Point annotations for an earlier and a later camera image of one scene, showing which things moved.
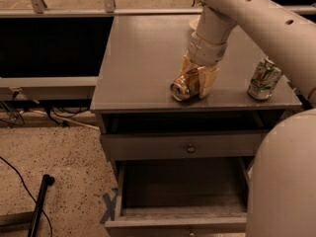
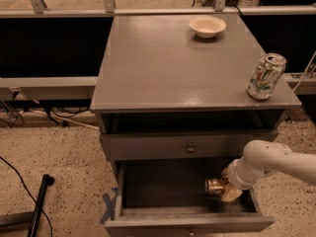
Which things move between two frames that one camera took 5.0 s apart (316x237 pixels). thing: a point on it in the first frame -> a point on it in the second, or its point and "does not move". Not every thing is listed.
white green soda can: [263, 79] does not move
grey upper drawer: [243, 144] does not move
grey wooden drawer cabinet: [179, 168] does not move
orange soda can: [180, 88] -> [214, 187]
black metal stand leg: [47, 180] does not move
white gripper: [206, 52] -> [234, 178]
